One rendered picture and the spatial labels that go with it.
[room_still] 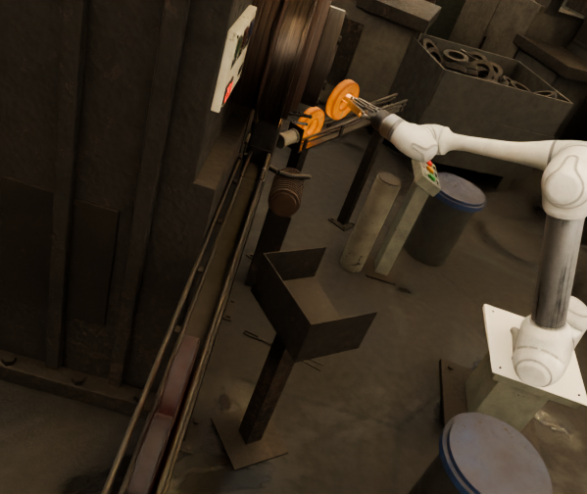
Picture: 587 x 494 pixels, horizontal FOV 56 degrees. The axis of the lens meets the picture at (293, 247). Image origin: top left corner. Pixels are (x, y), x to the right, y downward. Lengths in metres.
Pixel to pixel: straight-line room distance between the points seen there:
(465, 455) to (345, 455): 0.52
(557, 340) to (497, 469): 0.46
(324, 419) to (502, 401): 0.68
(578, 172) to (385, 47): 2.89
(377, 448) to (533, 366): 0.62
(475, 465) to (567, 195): 0.76
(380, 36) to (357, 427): 3.01
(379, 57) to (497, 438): 3.19
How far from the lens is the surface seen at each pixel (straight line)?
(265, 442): 1.95
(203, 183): 1.37
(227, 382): 2.07
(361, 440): 2.10
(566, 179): 1.64
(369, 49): 4.39
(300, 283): 1.58
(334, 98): 2.11
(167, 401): 1.08
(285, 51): 1.48
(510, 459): 1.74
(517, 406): 2.32
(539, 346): 1.91
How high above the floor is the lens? 1.58
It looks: 35 degrees down
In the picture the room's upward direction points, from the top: 20 degrees clockwise
